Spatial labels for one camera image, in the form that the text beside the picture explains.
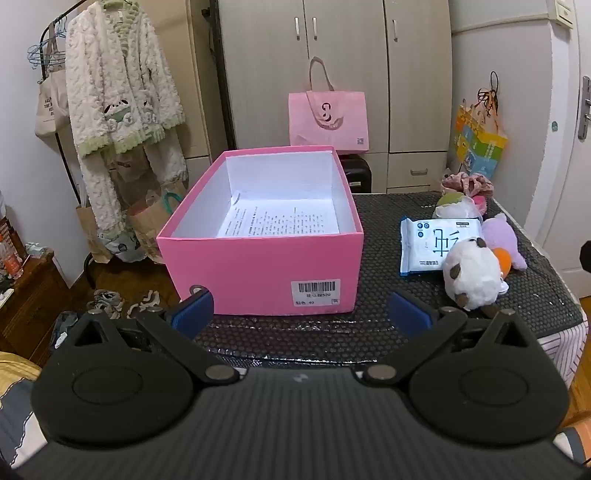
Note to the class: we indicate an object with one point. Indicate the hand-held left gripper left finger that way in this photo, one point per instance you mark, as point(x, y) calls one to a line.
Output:
point(194, 310)

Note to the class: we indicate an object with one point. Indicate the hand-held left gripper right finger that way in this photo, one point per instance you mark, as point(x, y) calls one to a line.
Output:
point(408, 314)

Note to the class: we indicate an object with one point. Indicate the pink cardboard box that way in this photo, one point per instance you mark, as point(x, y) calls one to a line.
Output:
point(249, 272)

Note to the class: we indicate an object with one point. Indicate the blue white wet wipes pack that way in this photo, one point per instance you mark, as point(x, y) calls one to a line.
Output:
point(422, 244)

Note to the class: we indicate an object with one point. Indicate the white plush toy brown spots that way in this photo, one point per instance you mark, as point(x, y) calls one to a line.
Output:
point(471, 277)

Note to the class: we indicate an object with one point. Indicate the orange makeup sponge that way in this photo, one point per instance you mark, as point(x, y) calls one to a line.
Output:
point(503, 262)

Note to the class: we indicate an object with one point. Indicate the purple plush toy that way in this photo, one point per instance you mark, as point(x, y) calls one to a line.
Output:
point(501, 233)

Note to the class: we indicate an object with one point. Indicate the white mesh bath pouf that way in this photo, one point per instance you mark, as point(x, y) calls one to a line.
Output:
point(457, 211)

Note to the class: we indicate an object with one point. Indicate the pink strawberry plush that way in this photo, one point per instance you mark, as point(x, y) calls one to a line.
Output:
point(481, 202)

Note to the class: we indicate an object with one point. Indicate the green makeup sponge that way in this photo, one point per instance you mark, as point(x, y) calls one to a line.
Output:
point(450, 199)

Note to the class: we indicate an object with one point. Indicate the pink floral scrunchie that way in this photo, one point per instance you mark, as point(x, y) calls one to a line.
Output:
point(466, 183)

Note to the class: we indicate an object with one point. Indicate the patterned slipper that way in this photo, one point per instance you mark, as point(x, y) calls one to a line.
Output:
point(106, 302)
point(145, 302)

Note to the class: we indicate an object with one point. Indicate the black mesh mat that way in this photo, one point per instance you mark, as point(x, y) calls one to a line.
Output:
point(383, 249)

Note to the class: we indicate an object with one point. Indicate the printed paper sheet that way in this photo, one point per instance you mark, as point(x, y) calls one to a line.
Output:
point(281, 219)

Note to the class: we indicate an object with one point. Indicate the black suitcase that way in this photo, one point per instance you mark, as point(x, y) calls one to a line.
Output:
point(358, 175)

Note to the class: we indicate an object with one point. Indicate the colourful gift bag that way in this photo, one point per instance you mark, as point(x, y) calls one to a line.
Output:
point(480, 147)

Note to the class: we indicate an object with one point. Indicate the wooden nightstand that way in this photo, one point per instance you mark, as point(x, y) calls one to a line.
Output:
point(27, 304)

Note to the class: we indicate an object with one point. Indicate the orange label bottle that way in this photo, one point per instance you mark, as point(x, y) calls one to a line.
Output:
point(8, 249)

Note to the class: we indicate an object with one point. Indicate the yellow grey blanket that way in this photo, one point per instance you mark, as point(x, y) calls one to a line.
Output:
point(16, 392)

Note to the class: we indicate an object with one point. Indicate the pink tote bag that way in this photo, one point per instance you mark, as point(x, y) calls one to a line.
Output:
point(328, 120)

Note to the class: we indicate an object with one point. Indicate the white door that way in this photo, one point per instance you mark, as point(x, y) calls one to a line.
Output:
point(582, 46)

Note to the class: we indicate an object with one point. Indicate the tall beige cabinet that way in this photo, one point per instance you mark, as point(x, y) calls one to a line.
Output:
point(201, 83)

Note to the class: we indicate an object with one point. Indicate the fluffy white green robe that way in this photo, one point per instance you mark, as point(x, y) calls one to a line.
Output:
point(115, 92)

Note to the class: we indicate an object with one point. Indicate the beige canvas tote bag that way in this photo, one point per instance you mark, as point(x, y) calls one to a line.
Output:
point(50, 110)

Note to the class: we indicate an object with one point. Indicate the beige wardrobe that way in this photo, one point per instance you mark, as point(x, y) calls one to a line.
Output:
point(355, 55)

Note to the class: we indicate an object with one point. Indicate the blue clothes hangers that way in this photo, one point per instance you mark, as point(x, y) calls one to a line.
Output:
point(41, 51)

